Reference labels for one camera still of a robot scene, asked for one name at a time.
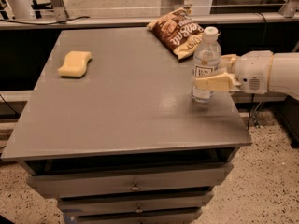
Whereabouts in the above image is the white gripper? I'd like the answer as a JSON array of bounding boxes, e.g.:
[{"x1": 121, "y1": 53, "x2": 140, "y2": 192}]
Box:
[{"x1": 193, "y1": 51, "x2": 274, "y2": 94}]

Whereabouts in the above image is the clear plastic tea bottle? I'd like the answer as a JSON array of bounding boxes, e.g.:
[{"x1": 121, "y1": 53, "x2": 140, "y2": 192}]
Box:
[{"x1": 191, "y1": 26, "x2": 222, "y2": 104}]

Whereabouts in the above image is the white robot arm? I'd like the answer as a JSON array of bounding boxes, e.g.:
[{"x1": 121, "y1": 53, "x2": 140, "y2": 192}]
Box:
[{"x1": 192, "y1": 50, "x2": 299, "y2": 100}]

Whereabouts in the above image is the brown chip bag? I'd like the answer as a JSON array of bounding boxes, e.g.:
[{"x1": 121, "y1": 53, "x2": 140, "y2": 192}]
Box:
[{"x1": 146, "y1": 7, "x2": 219, "y2": 61}]

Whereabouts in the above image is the grey drawer cabinet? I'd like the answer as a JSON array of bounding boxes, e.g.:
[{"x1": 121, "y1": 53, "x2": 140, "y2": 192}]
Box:
[{"x1": 0, "y1": 26, "x2": 253, "y2": 224}]

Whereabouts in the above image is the yellow sponge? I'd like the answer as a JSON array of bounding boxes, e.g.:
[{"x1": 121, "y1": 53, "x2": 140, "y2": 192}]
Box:
[{"x1": 58, "y1": 51, "x2": 92, "y2": 77}]

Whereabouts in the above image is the middle grey drawer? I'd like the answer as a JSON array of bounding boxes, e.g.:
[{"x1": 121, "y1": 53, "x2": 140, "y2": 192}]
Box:
[{"x1": 58, "y1": 189, "x2": 213, "y2": 217}]

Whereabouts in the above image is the grey drawer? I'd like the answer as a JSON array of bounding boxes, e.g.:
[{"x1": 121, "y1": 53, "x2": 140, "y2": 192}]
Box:
[
  {"x1": 58, "y1": 189, "x2": 213, "y2": 217},
  {"x1": 27, "y1": 162, "x2": 233, "y2": 198},
  {"x1": 64, "y1": 208, "x2": 202, "y2": 224}
]

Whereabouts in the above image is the bottom grey drawer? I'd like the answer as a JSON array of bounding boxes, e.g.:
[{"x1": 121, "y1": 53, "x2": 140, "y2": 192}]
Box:
[{"x1": 64, "y1": 208, "x2": 202, "y2": 224}]

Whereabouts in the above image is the top grey drawer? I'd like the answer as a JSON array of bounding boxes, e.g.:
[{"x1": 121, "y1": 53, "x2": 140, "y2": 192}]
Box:
[{"x1": 27, "y1": 162, "x2": 233, "y2": 198}]

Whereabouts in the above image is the white pipe top left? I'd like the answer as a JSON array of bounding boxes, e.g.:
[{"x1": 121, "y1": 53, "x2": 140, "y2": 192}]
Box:
[{"x1": 6, "y1": 0, "x2": 36, "y2": 20}]

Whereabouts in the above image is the black cable right side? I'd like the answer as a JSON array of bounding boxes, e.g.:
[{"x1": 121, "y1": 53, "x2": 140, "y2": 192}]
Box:
[{"x1": 247, "y1": 12, "x2": 268, "y2": 131}]

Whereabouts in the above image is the black cable on ledge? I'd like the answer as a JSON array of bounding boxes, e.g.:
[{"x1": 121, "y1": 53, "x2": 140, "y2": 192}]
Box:
[{"x1": 0, "y1": 15, "x2": 92, "y2": 26}]

